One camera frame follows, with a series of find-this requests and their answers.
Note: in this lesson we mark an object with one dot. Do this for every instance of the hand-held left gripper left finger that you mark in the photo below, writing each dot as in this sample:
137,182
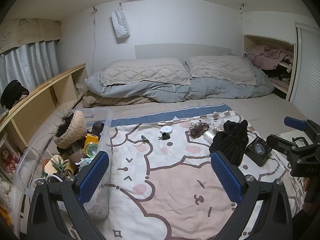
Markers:
93,177

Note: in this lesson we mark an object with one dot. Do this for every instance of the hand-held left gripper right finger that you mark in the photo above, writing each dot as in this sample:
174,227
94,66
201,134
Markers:
226,177

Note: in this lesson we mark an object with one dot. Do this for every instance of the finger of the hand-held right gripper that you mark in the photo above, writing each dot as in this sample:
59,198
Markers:
277,142
295,123

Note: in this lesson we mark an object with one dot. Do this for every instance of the plastic film roll orange end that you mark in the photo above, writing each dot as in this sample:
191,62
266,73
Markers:
208,135

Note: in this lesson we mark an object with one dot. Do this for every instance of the clear plastic storage bin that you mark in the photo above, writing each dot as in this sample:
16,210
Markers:
32,155

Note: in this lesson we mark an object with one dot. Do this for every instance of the white box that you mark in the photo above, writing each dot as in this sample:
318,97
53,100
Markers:
287,136

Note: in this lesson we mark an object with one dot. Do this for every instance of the black box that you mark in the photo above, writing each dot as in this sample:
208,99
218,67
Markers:
258,151

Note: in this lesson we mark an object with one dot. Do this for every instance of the brown ribbed tape roll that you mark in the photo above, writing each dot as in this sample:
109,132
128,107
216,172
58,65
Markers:
75,158

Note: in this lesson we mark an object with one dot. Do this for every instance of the yellow headlamp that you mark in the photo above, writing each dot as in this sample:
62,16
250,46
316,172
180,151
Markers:
90,145

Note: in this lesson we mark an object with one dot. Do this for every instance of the green plastic clip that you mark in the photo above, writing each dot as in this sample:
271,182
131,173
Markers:
59,165

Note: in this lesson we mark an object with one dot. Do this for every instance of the black knit gloves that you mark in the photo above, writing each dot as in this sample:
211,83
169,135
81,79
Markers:
231,140

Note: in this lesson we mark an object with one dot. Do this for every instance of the beige fluffy hat black fur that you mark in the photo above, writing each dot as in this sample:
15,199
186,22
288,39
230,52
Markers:
72,130

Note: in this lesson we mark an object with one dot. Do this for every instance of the pink clothes pile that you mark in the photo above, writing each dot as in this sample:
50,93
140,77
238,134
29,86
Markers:
268,57

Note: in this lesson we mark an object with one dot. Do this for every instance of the black charger plug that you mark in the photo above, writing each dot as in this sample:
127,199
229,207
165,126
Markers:
165,136

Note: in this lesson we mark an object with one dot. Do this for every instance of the white tape roll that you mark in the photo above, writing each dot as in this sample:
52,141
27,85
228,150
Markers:
165,129

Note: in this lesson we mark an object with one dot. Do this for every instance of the beige fleece blanket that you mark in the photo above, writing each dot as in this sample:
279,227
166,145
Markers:
112,101

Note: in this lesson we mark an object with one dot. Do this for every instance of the red dress doll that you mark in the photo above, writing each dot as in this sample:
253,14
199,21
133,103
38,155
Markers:
8,160

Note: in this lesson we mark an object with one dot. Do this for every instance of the beige textured pillow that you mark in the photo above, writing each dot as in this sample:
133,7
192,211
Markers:
221,68
146,71

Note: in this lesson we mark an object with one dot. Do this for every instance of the wooden bedside shelf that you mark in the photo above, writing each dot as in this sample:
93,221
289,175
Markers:
37,105

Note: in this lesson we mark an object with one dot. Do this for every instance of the grey duvet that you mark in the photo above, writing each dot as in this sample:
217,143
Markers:
175,90

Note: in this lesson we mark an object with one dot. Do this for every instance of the black visor cap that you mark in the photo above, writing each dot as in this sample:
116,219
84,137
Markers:
12,92

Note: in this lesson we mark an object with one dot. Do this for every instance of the white headboard panel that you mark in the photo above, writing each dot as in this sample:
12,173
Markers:
182,51

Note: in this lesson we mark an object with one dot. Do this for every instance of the grey curtain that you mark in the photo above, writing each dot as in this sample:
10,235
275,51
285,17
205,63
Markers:
27,62

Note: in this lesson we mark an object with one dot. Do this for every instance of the white hanging bag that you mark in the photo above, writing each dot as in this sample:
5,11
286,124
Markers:
120,25

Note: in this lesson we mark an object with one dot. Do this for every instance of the wall closet niche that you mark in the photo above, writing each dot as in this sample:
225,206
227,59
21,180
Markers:
250,42

